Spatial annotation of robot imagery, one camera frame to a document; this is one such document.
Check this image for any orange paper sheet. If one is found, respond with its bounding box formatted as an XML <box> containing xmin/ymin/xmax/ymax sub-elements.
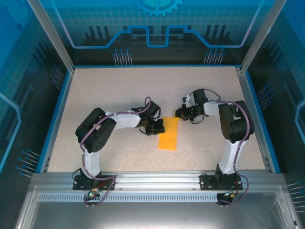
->
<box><xmin>157</xmin><ymin>116</ymin><xmax>180</xmax><ymax>152</ymax></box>

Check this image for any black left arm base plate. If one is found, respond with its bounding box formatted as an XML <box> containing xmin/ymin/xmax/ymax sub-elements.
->
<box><xmin>72</xmin><ymin>175</ymin><xmax>117</xmax><ymax>191</ymax></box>

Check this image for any slotted grey cable duct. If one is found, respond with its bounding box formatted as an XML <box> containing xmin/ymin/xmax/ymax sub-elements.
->
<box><xmin>38</xmin><ymin>193</ymin><xmax>239</xmax><ymax>202</ymax></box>

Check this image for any aluminium frame post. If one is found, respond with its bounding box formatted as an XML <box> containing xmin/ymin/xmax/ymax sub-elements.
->
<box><xmin>240</xmin><ymin>0</ymin><xmax>288</xmax><ymax>73</ymax></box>
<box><xmin>26</xmin><ymin>0</ymin><xmax>76</xmax><ymax>73</ymax></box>

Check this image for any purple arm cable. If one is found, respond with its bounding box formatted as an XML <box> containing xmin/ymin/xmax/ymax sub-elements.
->
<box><xmin>80</xmin><ymin>96</ymin><xmax>153</xmax><ymax>208</ymax></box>
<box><xmin>201</xmin><ymin>88</ymin><xmax>251</xmax><ymax>208</ymax></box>

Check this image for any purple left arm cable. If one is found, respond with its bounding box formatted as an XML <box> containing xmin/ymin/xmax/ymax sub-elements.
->
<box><xmin>80</xmin><ymin>96</ymin><xmax>153</xmax><ymax>208</ymax></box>

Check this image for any grey metal tray panel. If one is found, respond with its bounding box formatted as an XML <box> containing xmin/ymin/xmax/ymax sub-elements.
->
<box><xmin>14</xmin><ymin>186</ymin><xmax>300</xmax><ymax>229</ymax></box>

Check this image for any cable connector with green light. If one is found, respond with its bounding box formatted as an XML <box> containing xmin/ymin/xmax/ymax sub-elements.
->
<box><xmin>223</xmin><ymin>190</ymin><xmax>240</xmax><ymax>199</ymax></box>
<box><xmin>86</xmin><ymin>187</ymin><xmax>106</xmax><ymax>200</ymax></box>

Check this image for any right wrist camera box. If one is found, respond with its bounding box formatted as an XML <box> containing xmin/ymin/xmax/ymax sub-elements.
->
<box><xmin>182</xmin><ymin>94</ymin><xmax>198</xmax><ymax>108</ymax></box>

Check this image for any blue table edge trim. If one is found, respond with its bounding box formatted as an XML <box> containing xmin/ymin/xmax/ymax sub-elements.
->
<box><xmin>244</xmin><ymin>70</ymin><xmax>282</xmax><ymax>174</ymax></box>
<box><xmin>35</xmin><ymin>70</ymin><xmax>72</xmax><ymax>174</ymax></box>

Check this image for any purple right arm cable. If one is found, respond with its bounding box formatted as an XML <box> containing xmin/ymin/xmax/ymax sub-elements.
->
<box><xmin>201</xmin><ymin>88</ymin><xmax>251</xmax><ymax>208</ymax></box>

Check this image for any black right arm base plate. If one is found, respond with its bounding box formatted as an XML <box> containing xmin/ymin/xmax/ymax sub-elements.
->
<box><xmin>199</xmin><ymin>173</ymin><xmax>244</xmax><ymax>191</ymax></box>

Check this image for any aluminium mounting rail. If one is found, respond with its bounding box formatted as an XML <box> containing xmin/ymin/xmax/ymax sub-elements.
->
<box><xmin>32</xmin><ymin>170</ymin><xmax>285</xmax><ymax>193</ymax></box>

